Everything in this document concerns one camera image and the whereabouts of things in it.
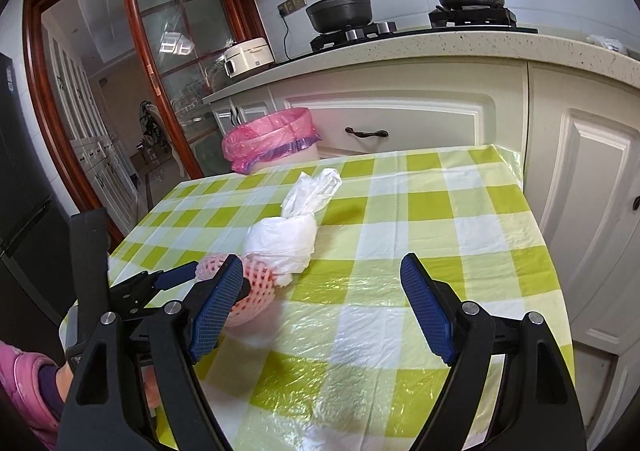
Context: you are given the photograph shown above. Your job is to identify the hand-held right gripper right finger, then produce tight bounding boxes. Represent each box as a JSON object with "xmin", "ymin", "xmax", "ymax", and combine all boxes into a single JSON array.
[{"xmin": 399, "ymin": 252, "xmax": 587, "ymax": 451}]

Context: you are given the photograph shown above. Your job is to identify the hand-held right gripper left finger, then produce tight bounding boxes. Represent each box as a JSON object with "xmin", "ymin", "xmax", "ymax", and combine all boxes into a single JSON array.
[{"xmin": 57, "ymin": 253, "xmax": 247, "ymax": 451}]

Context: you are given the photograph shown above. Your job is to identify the pink foam fruit net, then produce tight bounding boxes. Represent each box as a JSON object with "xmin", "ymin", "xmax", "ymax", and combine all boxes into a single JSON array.
[{"xmin": 195, "ymin": 255, "xmax": 277, "ymax": 330}]

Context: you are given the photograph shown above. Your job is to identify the white plastic bag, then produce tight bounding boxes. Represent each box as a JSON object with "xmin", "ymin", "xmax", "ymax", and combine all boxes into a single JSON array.
[{"xmin": 244, "ymin": 168, "xmax": 343, "ymax": 288}]

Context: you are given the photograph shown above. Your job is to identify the bin with pink bag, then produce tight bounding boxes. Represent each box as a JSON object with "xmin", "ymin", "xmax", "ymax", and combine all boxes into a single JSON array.
[{"xmin": 221, "ymin": 107, "xmax": 322, "ymax": 176}]

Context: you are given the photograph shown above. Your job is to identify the person's left forearm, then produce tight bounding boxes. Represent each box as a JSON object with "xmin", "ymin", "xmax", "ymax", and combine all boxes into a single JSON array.
[{"xmin": 0, "ymin": 340, "xmax": 77, "ymax": 450}]

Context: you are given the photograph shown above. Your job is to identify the person's left hand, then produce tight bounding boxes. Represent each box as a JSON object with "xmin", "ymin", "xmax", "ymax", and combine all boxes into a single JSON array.
[{"xmin": 141, "ymin": 365, "xmax": 162, "ymax": 410}]

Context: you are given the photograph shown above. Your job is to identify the green checked tablecloth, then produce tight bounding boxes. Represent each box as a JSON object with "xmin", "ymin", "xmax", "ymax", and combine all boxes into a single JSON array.
[{"xmin": 59, "ymin": 144, "xmax": 577, "ymax": 451}]

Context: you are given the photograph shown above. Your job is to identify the black refrigerator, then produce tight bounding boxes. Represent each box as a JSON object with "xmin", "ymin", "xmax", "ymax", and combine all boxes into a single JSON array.
[{"xmin": 0, "ymin": 51, "xmax": 77, "ymax": 364}]

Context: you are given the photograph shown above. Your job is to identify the white hallway cupboards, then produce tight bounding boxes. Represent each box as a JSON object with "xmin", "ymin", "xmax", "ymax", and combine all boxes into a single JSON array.
[{"xmin": 42, "ymin": 26, "xmax": 142, "ymax": 233}]

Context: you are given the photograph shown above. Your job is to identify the dark stroller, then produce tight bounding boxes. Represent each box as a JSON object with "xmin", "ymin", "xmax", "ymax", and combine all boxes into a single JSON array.
[{"xmin": 139, "ymin": 100, "xmax": 174, "ymax": 153}]

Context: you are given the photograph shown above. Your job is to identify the white rice cooker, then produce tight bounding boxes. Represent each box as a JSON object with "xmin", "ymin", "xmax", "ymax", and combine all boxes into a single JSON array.
[{"xmin": 222, "ymin": 38, "xmax": 275, "ymax": 79}]

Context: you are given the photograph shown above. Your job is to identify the glass sliding door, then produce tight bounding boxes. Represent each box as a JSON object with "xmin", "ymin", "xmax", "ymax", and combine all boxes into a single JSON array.
[{"xmin": 119, "ymin": 0, "xmax": 242, "ymax": 178}]

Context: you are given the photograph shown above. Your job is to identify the black glass gas hob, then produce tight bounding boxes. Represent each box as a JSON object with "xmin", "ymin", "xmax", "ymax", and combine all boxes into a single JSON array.
[{"xmin": 310, "ymin": 6, "xmax": 539, "ymax": 54}]

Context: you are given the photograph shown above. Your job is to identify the black lidded casserole pot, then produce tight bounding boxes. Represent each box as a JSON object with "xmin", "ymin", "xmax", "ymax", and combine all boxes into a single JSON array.
[{"xmin": 305, "ymin": 0, "xmax": 374, "ymax": 34}]

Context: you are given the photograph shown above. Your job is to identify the clear plastic wrapper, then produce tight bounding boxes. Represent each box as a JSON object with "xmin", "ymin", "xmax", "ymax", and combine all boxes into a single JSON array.
[{"xmin": 587, "ymin": 34, "xmax": 632, "ymax": 55}]

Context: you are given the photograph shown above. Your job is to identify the red wooden door frame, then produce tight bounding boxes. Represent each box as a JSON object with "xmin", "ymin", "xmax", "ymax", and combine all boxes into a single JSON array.
[{"xmin": 22, "ymin": 0, "xmax": 267, "ymax": 238}]

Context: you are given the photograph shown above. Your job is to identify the black power cable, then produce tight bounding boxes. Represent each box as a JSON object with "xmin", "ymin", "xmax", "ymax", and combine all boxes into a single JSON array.
[{"xmin": 282, "ymin": 12, "xmax": 295, "ymax": 63}]

